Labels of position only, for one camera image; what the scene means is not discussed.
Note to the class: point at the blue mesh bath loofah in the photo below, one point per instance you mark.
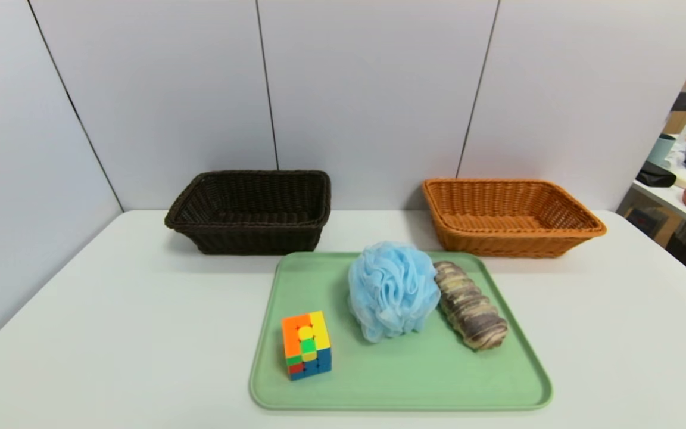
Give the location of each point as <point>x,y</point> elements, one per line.
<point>390,292</point>

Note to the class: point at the colourful puzzle cube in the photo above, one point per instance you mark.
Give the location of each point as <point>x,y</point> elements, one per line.
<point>307,345</point>

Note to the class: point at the brown striped bread roll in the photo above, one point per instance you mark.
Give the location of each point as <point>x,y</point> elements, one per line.
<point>471,307</point>

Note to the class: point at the dark brown wicker basket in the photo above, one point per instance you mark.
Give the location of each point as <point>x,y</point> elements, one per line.
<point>248,235</point>

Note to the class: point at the orange wicker basket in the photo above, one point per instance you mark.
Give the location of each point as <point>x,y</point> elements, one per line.
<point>498,241</point>

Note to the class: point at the green plastic tray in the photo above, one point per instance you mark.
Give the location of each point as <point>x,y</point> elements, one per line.
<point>414,375</point>

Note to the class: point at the black pouch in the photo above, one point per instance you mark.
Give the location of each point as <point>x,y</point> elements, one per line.
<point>655,176</point>

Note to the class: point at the teal cup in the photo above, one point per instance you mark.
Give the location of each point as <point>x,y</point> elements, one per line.
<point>660,152</point>

